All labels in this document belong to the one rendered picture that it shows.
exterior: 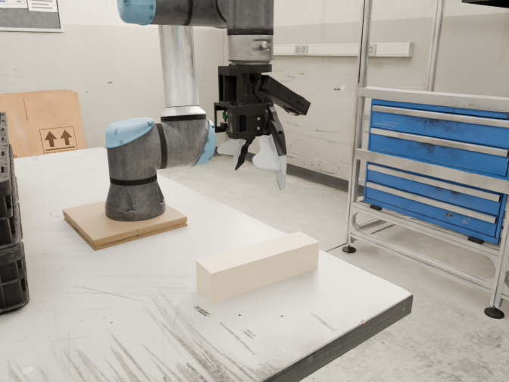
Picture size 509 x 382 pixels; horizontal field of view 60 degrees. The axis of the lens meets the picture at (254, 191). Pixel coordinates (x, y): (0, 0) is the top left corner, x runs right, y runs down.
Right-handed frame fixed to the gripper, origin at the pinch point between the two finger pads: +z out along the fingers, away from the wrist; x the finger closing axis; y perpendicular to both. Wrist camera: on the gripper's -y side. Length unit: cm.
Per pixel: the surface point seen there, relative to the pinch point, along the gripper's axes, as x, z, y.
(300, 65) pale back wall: -246, -8, -205
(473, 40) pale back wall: -98, -27, -219
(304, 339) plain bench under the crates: 19.3, 19.9, 4.6
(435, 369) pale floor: -13, 90, -86
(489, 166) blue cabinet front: -33, 25, -139
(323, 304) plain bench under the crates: 13.5, 19.9, -4.1
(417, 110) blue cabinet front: -69, 5, -135
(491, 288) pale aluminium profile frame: -23, 78, -137
